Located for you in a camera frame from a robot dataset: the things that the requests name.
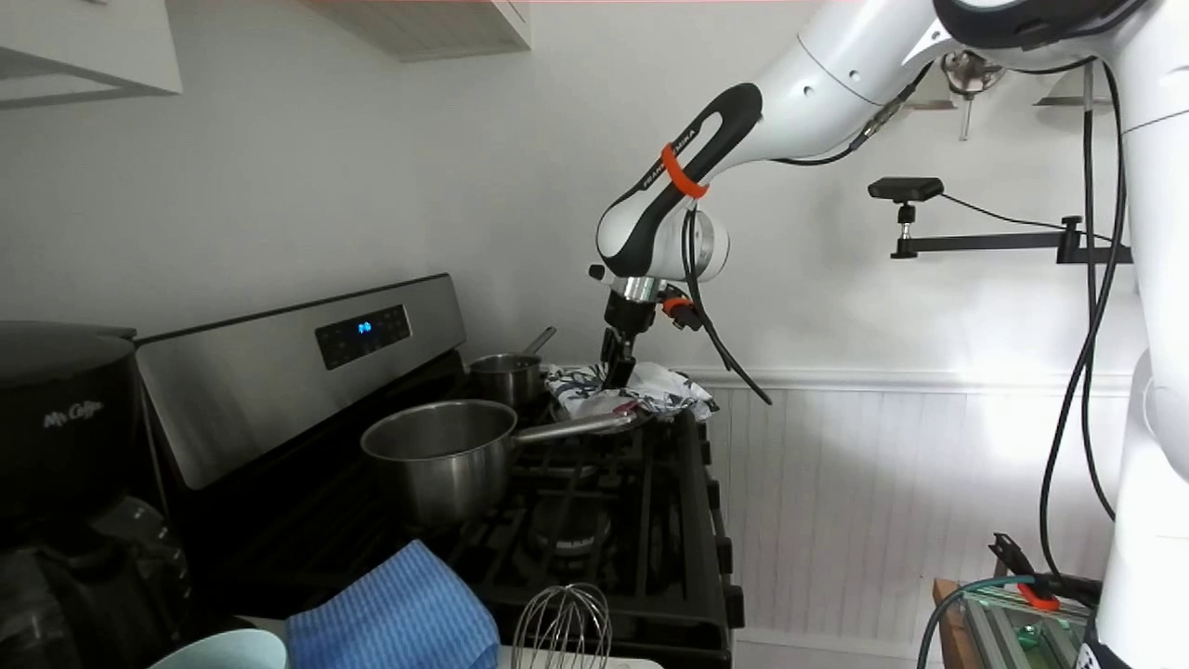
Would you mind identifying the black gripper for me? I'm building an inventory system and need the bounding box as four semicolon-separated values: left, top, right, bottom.
601;293;657;388

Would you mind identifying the floral tea towel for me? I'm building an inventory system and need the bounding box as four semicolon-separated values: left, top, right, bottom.
545;362;717;420

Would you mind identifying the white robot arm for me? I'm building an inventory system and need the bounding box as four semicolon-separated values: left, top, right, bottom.
595;0;1189;669

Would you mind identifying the small steel saucepan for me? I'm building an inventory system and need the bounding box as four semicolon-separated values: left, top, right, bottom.
468;326;554;409

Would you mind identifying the blue dish cloth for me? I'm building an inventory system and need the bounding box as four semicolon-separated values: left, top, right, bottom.
286;539;501;669

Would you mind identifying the green topped side table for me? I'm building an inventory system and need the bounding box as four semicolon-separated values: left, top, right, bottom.
913;533;1099;669

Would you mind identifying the light green plastic cup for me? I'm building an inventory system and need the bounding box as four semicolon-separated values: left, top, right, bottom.
149;630;290;669

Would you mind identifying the black coffee maker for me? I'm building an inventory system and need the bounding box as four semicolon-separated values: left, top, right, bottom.
0;323;184;669

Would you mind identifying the white upper cabinet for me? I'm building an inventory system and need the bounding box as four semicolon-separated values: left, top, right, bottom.
0;0;184;109

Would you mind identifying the steel pot with long handle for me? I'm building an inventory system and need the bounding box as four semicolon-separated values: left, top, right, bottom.
362;398;636;533

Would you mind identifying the metal wire whisk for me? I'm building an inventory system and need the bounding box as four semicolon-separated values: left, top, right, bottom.
511;584;612;669

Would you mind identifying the black wall camera mount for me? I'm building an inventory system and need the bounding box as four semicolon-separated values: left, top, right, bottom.
865;175;1137;267

